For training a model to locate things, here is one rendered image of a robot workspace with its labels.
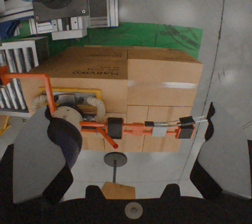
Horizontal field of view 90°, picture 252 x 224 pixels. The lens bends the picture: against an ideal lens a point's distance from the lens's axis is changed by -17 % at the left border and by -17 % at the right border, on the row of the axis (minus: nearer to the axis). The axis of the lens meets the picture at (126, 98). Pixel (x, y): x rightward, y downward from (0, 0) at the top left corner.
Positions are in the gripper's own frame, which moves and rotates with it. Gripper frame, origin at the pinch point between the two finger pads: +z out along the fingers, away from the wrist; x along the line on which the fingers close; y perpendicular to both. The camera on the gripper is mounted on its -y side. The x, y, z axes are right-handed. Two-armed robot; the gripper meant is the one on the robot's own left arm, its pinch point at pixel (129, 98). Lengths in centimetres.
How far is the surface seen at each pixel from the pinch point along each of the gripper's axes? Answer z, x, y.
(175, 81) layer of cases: 98, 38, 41
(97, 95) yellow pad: 56, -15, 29
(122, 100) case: 58, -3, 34
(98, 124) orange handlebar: 44, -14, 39
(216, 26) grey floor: 152, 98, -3
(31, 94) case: 58, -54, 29
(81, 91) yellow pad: 56, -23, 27
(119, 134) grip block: 43, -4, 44
